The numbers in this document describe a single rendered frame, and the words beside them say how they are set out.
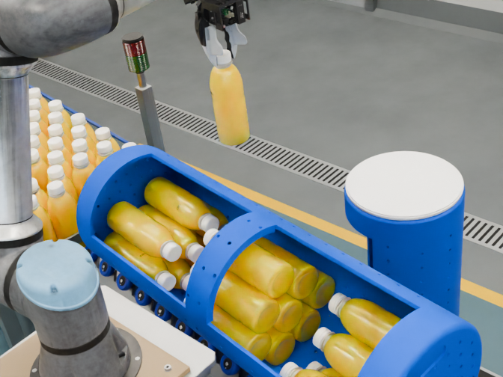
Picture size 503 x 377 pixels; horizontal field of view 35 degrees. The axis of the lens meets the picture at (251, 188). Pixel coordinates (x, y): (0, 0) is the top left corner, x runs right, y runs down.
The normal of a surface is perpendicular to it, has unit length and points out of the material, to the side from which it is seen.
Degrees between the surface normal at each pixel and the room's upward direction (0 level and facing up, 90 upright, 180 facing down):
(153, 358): 1
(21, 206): 89
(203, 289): 59
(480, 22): 76
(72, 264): 7
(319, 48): 0
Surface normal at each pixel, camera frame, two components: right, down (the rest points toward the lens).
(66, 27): 0.40, 0.50
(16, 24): -0.20, 0.34
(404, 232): -0.17, 0.58
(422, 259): 0.16, 0.55
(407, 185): -0.11, -0.81
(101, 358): 0.67, 0.04
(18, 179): 0.72, 0.29
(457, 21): -0.67, 0.28
